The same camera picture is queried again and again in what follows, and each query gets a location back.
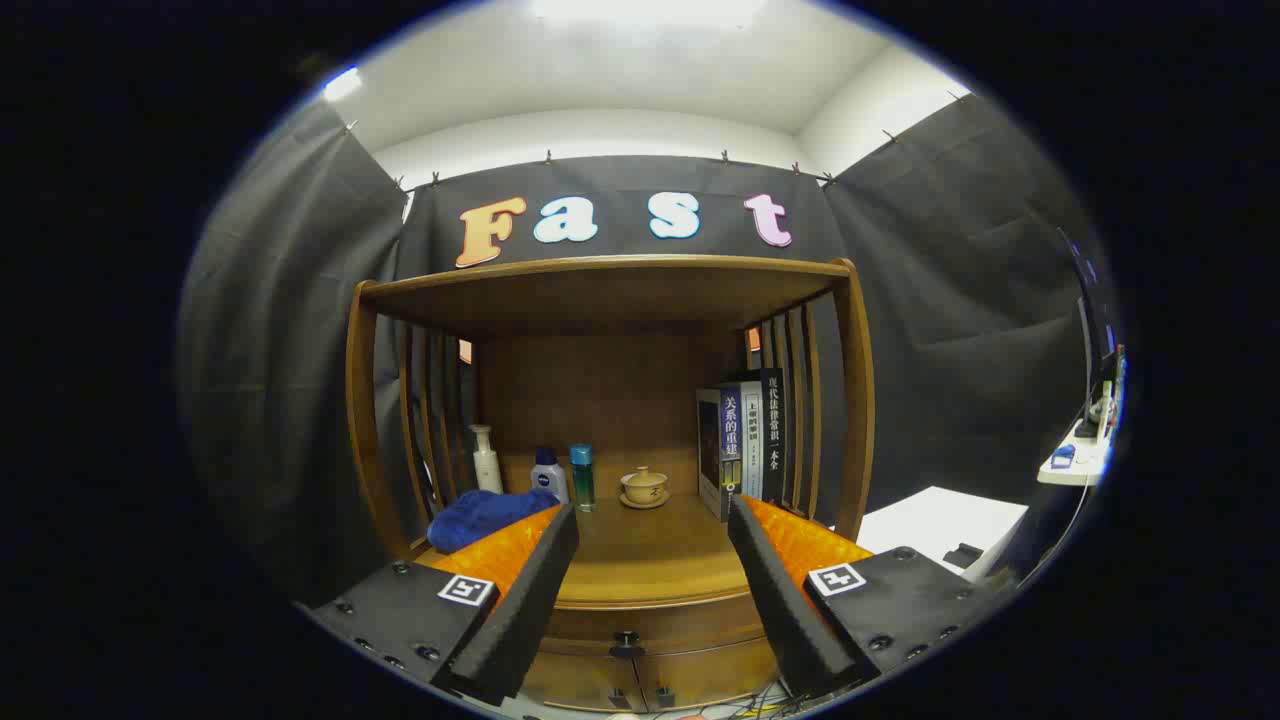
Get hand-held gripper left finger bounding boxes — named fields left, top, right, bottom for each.
left=300, top=503, right=581, bottom=706

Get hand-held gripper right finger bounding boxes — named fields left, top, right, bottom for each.
left=727, top=494, right=1001, bottom=701

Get wooden drawer with black knob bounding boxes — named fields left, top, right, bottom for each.
left=540, top=595, right=773, bottom=658

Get white side cabinet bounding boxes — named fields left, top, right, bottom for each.
left=858, top=486, right=1031, bottom=581

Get blue plush towel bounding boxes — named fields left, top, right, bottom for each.
left=427, top=487, right=561, bottom=554

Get white bottle with blue cap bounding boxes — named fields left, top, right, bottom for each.
left=530, top=446, right=570, bottom=504

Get teal clear bottle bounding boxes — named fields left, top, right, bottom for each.
left=569, top=444, right=597, bottom=513

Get white pump bottle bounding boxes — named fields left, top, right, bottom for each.
left=470, top=424, right=504, bottom=495

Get beige lidded teacup with saucer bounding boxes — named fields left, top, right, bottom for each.
left=619, top=466, right=672, bottom=510

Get book with pale spine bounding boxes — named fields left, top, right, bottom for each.
left=740, top=380, right=766, bottom=501

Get book with dark photo cover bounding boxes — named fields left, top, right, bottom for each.
left=697, top=383, right=746, bottom=523

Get book with black spine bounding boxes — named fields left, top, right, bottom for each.
left=760, top=368, right=788, bottom=504

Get white desk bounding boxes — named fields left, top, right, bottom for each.
left=1037, top=440, right=1116, bottom=488

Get black floor cables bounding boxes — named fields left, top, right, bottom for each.
left=700, top=680, right=801, bottom=719

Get wooden cabinet frame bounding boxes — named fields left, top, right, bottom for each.
left=345, top=255, right=876, bottom=713

